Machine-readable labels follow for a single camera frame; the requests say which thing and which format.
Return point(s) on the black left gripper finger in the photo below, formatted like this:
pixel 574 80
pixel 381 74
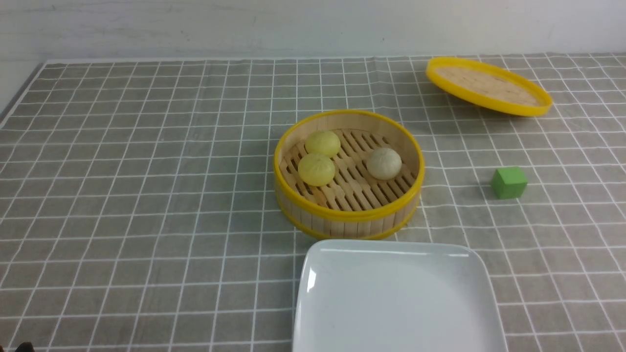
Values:
pixel 25 347

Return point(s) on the yellow steamed bun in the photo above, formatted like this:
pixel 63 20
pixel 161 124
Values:
pixel 316 169
pixel 324 142

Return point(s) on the white steamed bun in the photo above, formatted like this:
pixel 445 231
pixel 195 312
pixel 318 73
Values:
pixel 384 164

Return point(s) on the white square plate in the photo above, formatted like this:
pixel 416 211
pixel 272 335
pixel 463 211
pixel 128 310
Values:
pixel 380 296

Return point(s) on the grey checkered tablecloth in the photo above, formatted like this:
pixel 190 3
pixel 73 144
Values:
pixel 138 211

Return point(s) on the bamboo steamer basket yellow rim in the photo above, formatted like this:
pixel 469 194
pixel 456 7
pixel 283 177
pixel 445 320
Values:
pixel 354 205

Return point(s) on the green cube block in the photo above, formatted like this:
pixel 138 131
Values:
pixel 508 182

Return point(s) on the yellow rimmed bamboo steamer lid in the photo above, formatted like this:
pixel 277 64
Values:
pixel 488 86

